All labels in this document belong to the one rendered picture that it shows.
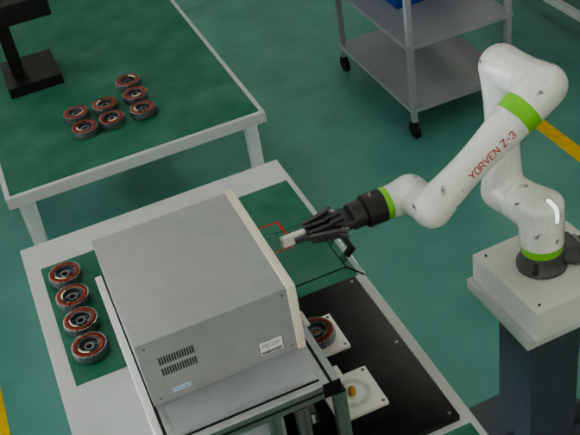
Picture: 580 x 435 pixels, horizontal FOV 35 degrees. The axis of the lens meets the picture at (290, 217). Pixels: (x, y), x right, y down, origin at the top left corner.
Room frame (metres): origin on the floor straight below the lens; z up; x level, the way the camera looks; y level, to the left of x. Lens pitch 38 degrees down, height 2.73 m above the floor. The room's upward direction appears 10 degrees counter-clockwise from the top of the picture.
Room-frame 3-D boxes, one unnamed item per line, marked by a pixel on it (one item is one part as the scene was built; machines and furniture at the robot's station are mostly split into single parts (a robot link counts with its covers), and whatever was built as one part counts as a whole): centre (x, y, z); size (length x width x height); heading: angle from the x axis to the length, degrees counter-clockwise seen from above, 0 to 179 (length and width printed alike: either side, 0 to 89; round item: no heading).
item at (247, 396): (1.71, 0.26, 1.09); 0.68 x 0.44 x 0.05; 16
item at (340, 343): (1.92, -0.01, 0.78); 0.15 x 0.15 x 0.01; 16
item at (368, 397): (1.68, -0.08, 0.78); 0.15 x 0.15 x 0.01; 16
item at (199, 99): (4.02, 0.81, 0.38); 1.85 x 1.10 x 0.75; 16
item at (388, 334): (1.80, -0.03, 0.76); 0.64 x 0.47 x 0.02; 16
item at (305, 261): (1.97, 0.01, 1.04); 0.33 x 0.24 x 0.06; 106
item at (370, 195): (1.94, -0.22, 1.20); 0.09 x 0.06 x 0.12; 16
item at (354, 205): (1.92, -0.15, 1.21); 0.09 x 0.08 x 0.07; 106
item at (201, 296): (1.72, 0.26, 1.22); 0.44 x 0.39 x 0.20; 16
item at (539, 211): (2.00, -0.70, 1.01); 0.16 x 0.13 x 0.19; 24
